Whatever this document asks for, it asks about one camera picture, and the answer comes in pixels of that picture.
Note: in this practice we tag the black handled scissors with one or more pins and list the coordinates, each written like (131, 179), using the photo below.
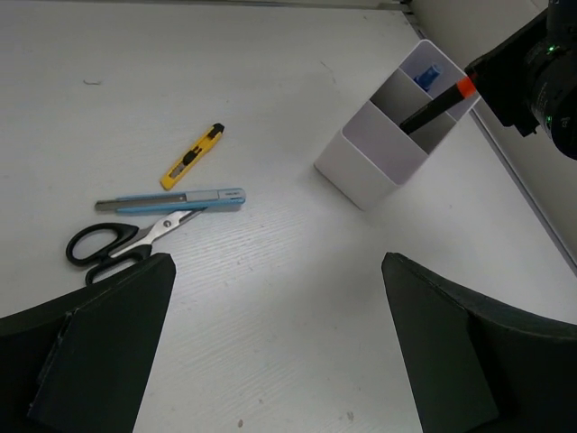
(131, 244)

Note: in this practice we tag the blue cap pen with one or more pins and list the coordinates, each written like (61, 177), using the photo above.
(427, 78)

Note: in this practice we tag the orange cap highlighter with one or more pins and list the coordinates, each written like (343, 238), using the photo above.
(453, 96)

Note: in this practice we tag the yellow utility knife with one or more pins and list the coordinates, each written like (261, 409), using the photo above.
(193, 154)

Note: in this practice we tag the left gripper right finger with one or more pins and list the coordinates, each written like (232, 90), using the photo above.
(476, 364)

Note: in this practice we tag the white three-compartment container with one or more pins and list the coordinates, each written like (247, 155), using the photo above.
(370, 157)

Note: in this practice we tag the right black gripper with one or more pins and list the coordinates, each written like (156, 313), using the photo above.
(499, 77)

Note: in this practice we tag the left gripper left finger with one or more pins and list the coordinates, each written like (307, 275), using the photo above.
(81, 362)

